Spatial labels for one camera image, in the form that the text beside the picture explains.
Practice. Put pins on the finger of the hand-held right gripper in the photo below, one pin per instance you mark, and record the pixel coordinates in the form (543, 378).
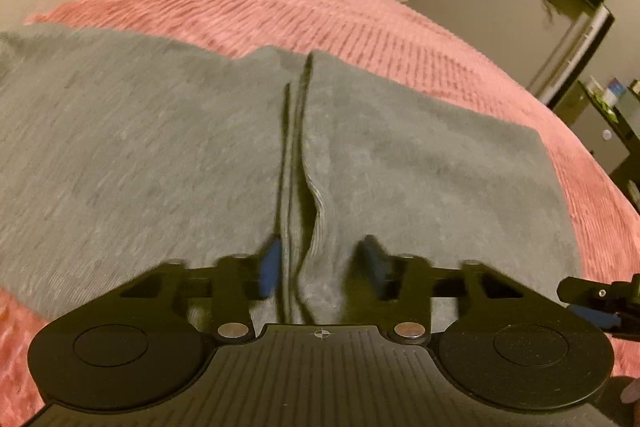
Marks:
(597, 317)
(582, 291)

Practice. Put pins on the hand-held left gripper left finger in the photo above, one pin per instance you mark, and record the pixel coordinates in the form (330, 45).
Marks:
(270, 272)

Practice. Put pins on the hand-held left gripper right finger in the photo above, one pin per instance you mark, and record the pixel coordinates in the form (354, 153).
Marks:
(375, 268)

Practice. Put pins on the grey pants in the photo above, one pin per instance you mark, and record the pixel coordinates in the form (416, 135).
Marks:
(150, 167)

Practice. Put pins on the black cabinet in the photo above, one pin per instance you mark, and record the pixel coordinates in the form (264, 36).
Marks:
(595, 142)

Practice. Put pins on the green packet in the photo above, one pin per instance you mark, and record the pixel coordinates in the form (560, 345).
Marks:
(609, 109)

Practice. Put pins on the blue and white box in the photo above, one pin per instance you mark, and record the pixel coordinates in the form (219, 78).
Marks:
(613, 92)

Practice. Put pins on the small white box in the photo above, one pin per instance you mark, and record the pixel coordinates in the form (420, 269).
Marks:
(592, 86)

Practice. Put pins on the tall white appliance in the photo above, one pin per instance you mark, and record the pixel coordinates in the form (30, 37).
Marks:
(575, 52)

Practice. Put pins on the pink ribbed blanket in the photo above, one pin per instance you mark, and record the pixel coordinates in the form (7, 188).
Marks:
(350, 7)

